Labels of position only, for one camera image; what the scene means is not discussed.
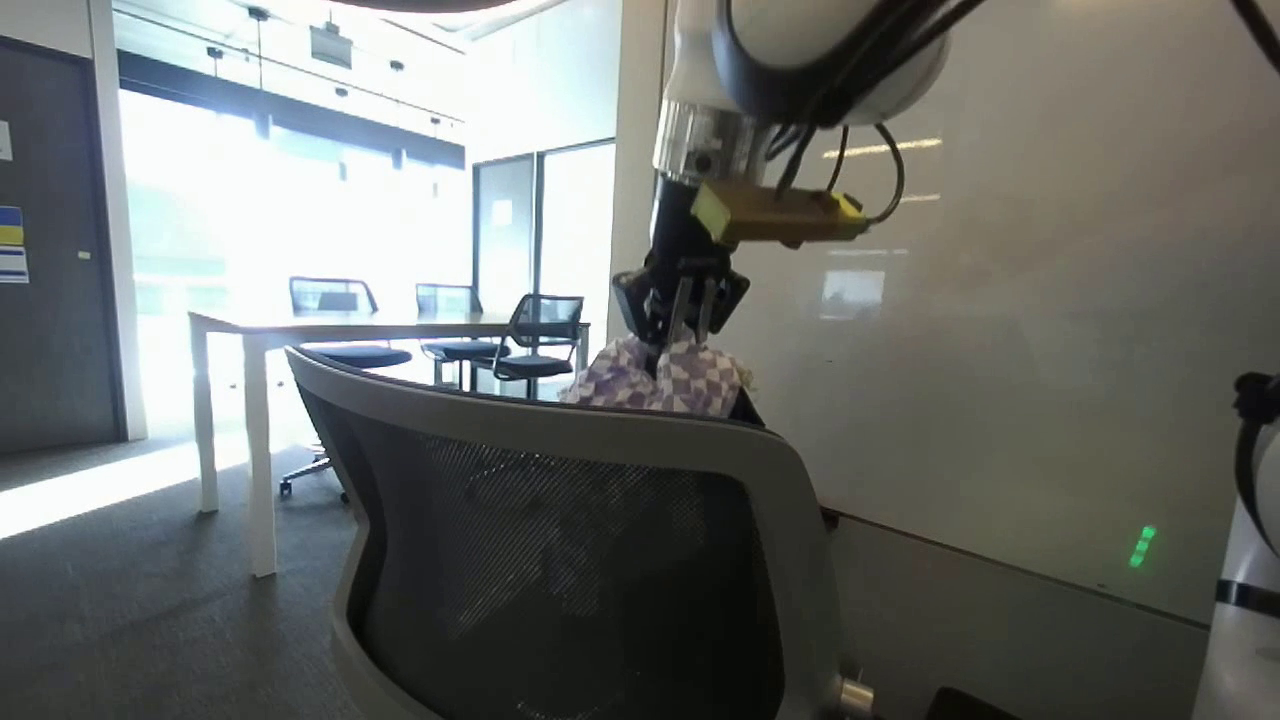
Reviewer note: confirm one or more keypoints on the dark grey door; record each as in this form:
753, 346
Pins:
61, 293

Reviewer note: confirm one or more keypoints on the grey mesh office chair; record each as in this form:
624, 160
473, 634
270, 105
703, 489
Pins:
563, 572

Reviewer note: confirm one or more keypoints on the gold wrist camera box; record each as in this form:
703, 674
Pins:
772, 214

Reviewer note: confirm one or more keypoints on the purple checkered clothing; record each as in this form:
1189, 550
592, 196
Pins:
694, 384

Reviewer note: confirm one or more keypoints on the small white wall socket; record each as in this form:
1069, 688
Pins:
855, 693

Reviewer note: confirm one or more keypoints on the blue yellow door sign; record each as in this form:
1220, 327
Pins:
11, 245

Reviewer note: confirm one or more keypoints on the hanging ceiling sign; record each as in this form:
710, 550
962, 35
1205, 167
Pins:
329, 47

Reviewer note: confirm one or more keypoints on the glass partition door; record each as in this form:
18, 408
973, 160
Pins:
505, 227

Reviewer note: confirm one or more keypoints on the blue seat office chair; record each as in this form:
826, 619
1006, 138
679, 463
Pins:
332, 299
547, 320
446, 302

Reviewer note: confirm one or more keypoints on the green indicator lights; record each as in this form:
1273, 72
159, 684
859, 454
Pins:
1141, 544

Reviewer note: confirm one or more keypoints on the large white whiteboard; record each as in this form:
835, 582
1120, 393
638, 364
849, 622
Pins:
1041, 332

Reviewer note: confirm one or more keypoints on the white meeting table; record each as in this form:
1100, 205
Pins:
261, 443

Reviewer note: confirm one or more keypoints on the white paper door sign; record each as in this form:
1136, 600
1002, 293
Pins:
6, 141

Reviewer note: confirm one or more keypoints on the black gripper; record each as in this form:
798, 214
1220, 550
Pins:
681, 245

